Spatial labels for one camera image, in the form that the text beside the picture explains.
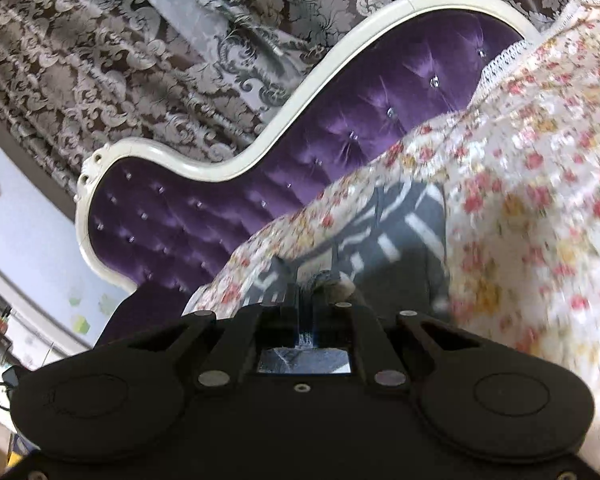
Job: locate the green wall sticker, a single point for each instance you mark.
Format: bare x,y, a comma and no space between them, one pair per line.
82,325
75,302

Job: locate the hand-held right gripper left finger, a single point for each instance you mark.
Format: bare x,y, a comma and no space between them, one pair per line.
286,296

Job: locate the purple tufted sofa white frame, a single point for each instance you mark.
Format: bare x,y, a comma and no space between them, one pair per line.
290,160

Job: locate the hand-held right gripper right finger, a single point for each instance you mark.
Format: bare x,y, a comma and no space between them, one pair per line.
321,294

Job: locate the white lace cloth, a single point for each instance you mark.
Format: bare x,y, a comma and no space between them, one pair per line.
505,55

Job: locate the brown silver damask curtain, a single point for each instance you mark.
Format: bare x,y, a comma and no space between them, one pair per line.
130,50

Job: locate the grey white striped sweater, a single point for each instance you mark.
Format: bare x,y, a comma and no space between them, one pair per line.
405,230

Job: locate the floral printed blanket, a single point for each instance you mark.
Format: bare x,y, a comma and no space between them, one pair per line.
530,185

